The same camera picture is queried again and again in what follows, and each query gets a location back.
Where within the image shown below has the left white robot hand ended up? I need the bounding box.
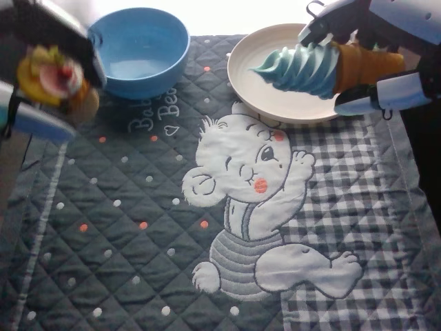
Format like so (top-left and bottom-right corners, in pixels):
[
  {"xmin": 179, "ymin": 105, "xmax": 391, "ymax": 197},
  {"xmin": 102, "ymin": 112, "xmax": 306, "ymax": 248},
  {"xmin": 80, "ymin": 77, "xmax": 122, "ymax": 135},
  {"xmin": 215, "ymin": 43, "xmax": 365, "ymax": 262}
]
[{"xmin": 0, "ymin": 0, "xmax": 108, "ymax": 143}]

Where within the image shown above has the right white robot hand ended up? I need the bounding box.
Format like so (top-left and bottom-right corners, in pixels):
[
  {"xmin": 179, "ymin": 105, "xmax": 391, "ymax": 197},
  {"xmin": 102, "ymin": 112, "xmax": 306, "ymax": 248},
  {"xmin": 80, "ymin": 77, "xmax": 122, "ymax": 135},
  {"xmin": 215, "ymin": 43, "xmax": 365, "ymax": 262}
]
[{"xmin": 297, "ymin": 0, "xmax": 441, "ymax": 121}]

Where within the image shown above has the toy cupcake with fruit topping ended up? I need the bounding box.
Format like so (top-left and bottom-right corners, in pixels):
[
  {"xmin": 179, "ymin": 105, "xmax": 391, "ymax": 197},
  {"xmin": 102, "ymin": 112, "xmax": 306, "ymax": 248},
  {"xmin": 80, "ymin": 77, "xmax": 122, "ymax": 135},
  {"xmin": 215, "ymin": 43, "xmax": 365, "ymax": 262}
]
[{"xmin": 16, "ymin": 44, "xmax": 101, "ymax": 122}]

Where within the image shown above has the toy blue ice cream cone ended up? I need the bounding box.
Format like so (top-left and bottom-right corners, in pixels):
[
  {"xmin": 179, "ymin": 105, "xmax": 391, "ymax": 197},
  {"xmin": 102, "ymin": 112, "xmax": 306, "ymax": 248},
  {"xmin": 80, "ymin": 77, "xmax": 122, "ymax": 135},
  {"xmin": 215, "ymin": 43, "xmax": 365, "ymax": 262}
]
[{"xmin": 246, "ymin": 40, "xmax": 406, "ymax": 101}]

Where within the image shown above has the blue plastic bowl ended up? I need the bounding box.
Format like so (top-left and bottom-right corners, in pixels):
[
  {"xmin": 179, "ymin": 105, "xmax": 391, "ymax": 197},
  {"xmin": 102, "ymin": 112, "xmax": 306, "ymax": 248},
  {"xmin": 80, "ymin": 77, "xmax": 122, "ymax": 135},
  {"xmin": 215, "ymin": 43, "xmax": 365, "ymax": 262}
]
[{"xmin": 88, "ymin": 7, "xmax": 191, "ymax": 100}]

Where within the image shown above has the white round plate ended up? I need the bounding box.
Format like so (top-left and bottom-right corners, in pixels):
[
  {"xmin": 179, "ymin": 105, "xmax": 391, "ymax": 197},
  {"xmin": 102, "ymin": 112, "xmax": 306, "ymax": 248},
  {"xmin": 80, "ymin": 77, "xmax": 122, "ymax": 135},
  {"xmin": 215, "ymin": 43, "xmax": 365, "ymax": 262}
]
[{"xmin": 226, "ymin": 23, "xmax": 371, "ymax": 124}]

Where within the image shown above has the grey quilt with bear print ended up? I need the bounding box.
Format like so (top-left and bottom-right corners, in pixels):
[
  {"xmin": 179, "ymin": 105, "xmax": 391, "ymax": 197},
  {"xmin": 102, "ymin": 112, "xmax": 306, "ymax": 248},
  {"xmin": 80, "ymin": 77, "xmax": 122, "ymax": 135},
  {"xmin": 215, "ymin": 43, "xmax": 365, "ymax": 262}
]
[{"xmin": 0, "ymin": 34, "xmax": 441, "ymax": 331}]

